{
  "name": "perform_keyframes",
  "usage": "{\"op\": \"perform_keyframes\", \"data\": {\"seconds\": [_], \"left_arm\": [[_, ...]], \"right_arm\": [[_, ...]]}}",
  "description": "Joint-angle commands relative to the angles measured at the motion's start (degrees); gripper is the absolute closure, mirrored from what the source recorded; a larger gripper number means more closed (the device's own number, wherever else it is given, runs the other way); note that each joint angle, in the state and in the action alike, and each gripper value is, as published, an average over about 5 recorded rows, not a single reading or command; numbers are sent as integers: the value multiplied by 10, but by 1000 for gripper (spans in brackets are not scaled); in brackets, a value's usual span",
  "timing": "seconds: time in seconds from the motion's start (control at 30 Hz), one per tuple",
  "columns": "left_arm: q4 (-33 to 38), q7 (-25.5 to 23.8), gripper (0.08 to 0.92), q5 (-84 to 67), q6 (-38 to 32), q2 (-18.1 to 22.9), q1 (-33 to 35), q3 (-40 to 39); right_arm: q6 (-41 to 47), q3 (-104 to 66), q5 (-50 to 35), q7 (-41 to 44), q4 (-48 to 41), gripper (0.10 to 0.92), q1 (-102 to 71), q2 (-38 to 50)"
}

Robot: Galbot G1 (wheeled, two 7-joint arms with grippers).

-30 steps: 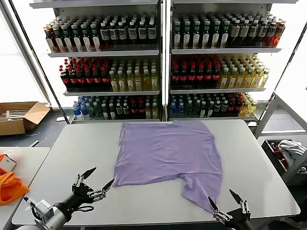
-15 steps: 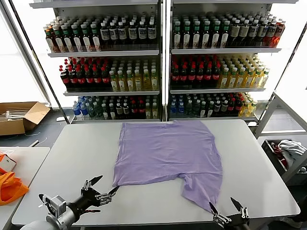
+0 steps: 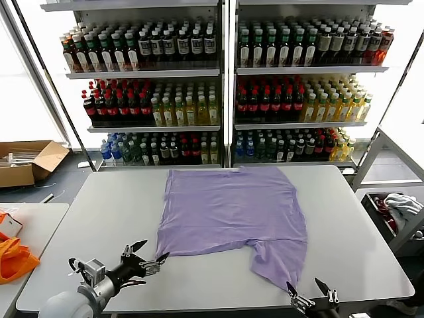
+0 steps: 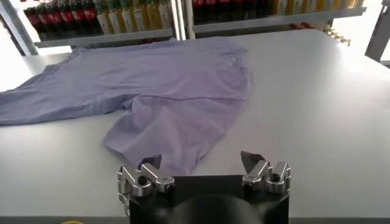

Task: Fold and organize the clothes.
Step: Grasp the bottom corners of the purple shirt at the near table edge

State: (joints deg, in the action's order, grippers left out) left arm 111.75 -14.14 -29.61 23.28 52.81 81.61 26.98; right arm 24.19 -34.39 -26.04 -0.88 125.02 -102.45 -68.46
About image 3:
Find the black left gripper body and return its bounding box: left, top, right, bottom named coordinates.
left=106, top=254, right=148, bottom=293

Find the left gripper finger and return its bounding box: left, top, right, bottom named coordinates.
left=138, top=252, right=171, bottom=276
left=120, top=238, right=148, bottom=258

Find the orange cloth bag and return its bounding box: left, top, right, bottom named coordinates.
left=0, top=231, right=41, bottom=285

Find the grey metal stand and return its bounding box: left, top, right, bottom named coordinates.
left=386, top=211, right=424, bottom=258

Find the grey metal frame table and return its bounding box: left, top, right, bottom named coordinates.
left=351, top=126, right=424, bottom=191

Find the brown cardboard box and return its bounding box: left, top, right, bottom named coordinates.
left=0, top=140, right=71, bottom=188

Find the purple t-shirt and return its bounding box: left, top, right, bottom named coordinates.
left=155, top=166, right=309, bottom=292

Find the green label dark tea bottle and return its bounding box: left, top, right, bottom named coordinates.
left=125, top=31, right=142, bottom=72
left=304, top=28, right=319, bottom=67
left=84, top=32, right=102, bottom=73
left=251, top=28, right=266, bottom=68
left=111, top=32, right=129, bottom=72
left=291, top=28, right=306, bottom=68
left=238, top=28, right=252, bottom=68
left=278, top=28, right=293, bottom=68
left=264, top=28, right=279, bottom=68
left=72, top=34, right=89, bottom=73
left=98, top=32, right=115, bottom=72

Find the orange and white carton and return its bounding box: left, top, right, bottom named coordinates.
left=0, top=211, right=25, bottom=238

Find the white plastic tube bundle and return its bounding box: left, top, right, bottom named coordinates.
left=0, top=145, right=44, bottom=166

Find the black slanted metal pole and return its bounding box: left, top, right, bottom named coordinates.
left=12, top=0, right=97, bottom=172

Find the white grey crumpled garment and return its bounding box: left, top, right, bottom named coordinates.
left=383, top=193, right=424, bottom=233

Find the black plastic bin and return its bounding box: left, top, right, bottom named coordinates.
left=360, top=191, right=408, bottom=246

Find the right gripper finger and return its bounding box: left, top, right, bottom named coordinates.
left=285, top=281, right=315, bottom=314
left=314, top=277, right=339, bottom=305

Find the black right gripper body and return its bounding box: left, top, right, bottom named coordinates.
left=299, top=301, right=341, bottom=318

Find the green clear drink bottle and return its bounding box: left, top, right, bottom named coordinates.
left=131, top=140, right=142, bottom=166
left=266, top=137, right=278, bottom=163
left=255, top=137, right=268, bottom=163
left=121, top=140, right=133, bottom=166

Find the beige label dark drink bottle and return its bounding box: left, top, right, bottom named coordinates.
left=317, top=26, right=334, bottom=64
left=331, top=26, right=346, bottom=64

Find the red cap cola bottle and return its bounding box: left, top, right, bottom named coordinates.
left=190, top=138, right=202, bottom=165
left=94, top=93, right=109, bottom=123
left=271, top=88, right=284, bottom=121
left=105, top=93, right=119, bottom=123
left=282, top=88, right=295, bottom=121
left=324, top=134, right=336, bottom=162
left=180, top=138, right=192, bottom=165
left=83, top=94, right=99, bottom=123
left=314, top=134, right=326, bottom=162
left=293, top=88, right=306, bottom=121
left=236, top=89, right=250, bottom=121
left=260, top=89, right=273, bottom=121
left=116, top=92, right=131, bottom=123
left=138, top=92, right=153, bottom=123
left=127, top=92, right=142, bottom=123
left=248, top=89, right=261, bottom=121

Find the red crumpled garment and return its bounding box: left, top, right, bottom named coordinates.
left=372, top=195, right=398, bottom=233

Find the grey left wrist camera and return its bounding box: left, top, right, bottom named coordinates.
left=78, top=260, right=107, bottom=286

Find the black label dark drink bottle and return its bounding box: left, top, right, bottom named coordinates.
left=190, top=28, right=205, bottom=62
left=356, top=27, right=372, bottom=64
left=368, top=28, right=384, bottom=65
left=138, top=30, right=153, bottom=64
left=344, top=26, right=359, bottom=64
left=203, top=28, right=218, bottom=62
left=151, top=29, right=166, bottom=63
left=164, top=28, right=178, bottom=63
left=177, top=28, right=191, bottom=62

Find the blue label water bottle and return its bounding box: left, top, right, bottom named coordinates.
left=234, top=140, right=246, bottom=163
left=100, top=140, right=112, bottom=166
left=111, top=140, right=123, bottom=166
left=244, top=140, right=256, bottom=163

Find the grey metal shelf unit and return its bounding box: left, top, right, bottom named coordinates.
left=231, top=0, right=392, bottom=170
left=40, top=0, right=227, bottom=172

